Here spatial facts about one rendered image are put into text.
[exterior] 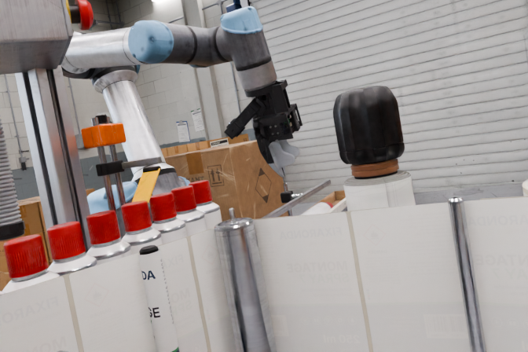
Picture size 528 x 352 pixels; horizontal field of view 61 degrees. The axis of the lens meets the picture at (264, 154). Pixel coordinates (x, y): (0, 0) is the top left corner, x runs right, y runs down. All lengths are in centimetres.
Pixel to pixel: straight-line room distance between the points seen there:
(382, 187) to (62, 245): 36
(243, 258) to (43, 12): 35
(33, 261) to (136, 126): 72
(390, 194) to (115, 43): 62
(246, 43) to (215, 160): 44
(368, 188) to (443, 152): 440
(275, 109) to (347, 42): 435
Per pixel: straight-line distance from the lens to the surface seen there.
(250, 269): 42
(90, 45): 103
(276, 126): 92
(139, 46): 86
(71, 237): 52
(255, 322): 43
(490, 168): 489
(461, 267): 40
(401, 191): 56
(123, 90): 120
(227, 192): 122
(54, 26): 57
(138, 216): 58
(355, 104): 55
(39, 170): 71
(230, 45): 89
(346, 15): 528
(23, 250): 48
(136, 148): 114
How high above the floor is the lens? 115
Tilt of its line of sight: 3 degrees down
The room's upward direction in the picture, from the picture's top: 10 degrees counter-clockwise
